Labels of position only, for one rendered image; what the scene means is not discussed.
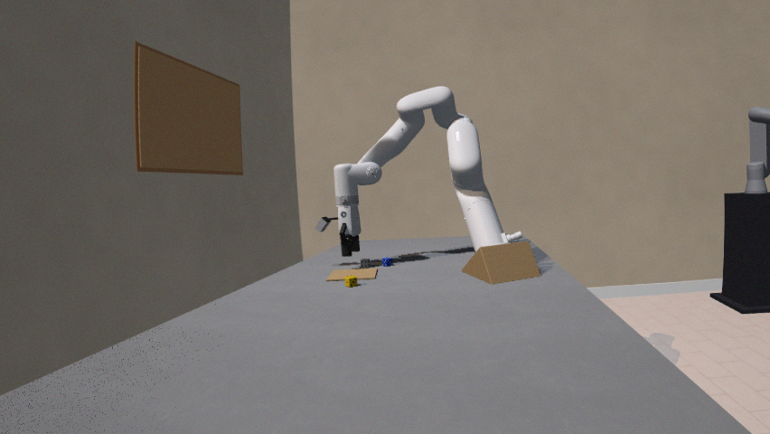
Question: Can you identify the light orange mat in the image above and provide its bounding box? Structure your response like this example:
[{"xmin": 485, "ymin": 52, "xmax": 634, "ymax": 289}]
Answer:
[{"xmin": 326, "ymin": 268, "xmax": 378, "ymax": 281}]

